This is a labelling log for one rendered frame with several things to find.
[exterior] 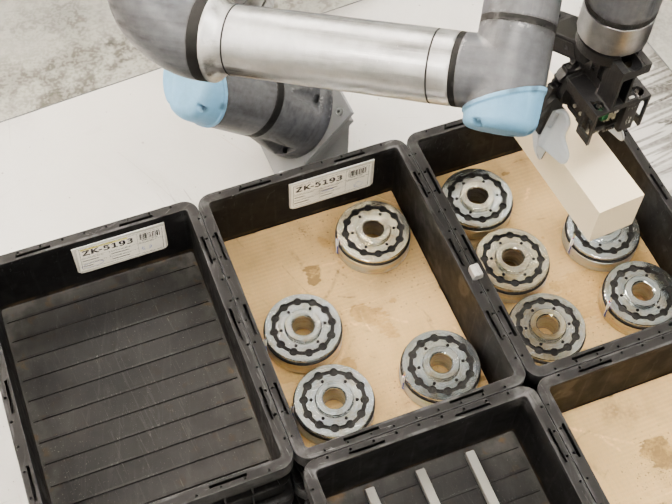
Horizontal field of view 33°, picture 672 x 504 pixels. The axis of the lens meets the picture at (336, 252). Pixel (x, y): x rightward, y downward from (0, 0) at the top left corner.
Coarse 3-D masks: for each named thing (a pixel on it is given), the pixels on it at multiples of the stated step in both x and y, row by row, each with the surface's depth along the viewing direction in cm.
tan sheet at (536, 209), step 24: (480, 168) 167; (504, 168) 167; (528, 168) 167; (528, 192) 165; (552, 192) 165; (528, 216) 163; (552, 216) 163; (480, 240) 160; (552, 240) 161; (552, 264) 159; (576, 264) 159; (552, 288) 157; (576, 288) 157; (600, 288) 157; (600, 312) 155; (600, 336) 153
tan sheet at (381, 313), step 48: (240, 240) 160; (288, 240) 160; (288, 288) 156; (336, 288) 156; (384, 288) 156; (432, 288) 156; (384, 336) 152; (288, 384) 148; (384, 384) 148; (480, 384) 148
